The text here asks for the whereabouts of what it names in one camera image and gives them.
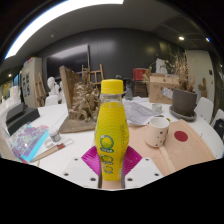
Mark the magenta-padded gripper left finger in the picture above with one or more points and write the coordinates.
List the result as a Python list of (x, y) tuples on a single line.
[(78, 170)]

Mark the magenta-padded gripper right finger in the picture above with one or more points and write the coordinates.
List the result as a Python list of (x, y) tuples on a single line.
[(146, 170)]

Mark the yellow drink bottle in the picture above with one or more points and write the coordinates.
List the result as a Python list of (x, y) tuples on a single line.
[(111, 123)]

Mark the small paint jar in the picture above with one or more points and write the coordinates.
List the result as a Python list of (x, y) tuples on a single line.
[(55, 136)]

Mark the beige canvas table mat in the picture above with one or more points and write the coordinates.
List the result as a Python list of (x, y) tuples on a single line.
[(186, 153)]

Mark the flat round red coaster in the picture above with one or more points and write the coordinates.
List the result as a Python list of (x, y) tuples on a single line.
[(181, 136)]

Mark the small yellow marker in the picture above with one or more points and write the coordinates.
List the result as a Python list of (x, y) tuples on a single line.
[(168, 119)]

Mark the iridescent purple book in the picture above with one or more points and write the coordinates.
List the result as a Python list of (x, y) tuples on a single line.
[(28, 141)]

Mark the printed newspaper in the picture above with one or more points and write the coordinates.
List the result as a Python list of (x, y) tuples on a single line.
[(138, 111)]

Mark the grey plant saucer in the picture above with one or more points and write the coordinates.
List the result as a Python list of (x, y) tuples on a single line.
[(176, 114)]

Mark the brown relief sculpture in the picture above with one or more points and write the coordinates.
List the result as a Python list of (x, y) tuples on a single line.
[(83, 103)]

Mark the black flat box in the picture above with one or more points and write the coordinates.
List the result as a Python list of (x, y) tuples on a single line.
[(25, 121), (15, 111)]

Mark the white chair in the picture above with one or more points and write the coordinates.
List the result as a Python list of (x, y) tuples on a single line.
[(51, 100), (218, 115), (204, 108)]

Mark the dried plant in grey pot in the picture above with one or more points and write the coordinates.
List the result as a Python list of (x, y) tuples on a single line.
[(184, 100)]

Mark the cardboard box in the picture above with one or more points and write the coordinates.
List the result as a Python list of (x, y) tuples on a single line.
[(159, 88)]

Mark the black backpack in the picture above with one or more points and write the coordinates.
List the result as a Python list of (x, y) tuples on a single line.
[(219, 128)]

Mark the white plaster bust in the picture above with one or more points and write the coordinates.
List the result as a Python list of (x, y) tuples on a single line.
[(52, 86)]

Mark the wooden easel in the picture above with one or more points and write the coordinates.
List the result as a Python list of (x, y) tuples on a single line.
[(96, 76), (40, 90)]

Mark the red box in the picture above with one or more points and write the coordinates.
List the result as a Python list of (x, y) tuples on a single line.
[(139, 74)]

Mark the wooden figure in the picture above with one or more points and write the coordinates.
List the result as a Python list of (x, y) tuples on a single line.
[(203, 88)]

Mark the white cabinet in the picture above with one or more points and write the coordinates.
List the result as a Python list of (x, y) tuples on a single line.
[(31, 80)]

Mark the white plaster sculpture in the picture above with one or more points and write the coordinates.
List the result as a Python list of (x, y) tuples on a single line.
[(160, 66)]

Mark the round ceiling downlight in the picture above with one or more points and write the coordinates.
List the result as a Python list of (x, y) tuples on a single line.
[(181, 38), (207, 39)]

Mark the long ceiling light strip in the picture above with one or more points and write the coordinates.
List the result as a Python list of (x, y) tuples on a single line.
[(43, 20)]

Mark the black wall screen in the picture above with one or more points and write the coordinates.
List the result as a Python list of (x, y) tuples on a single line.
[(66, 61)]

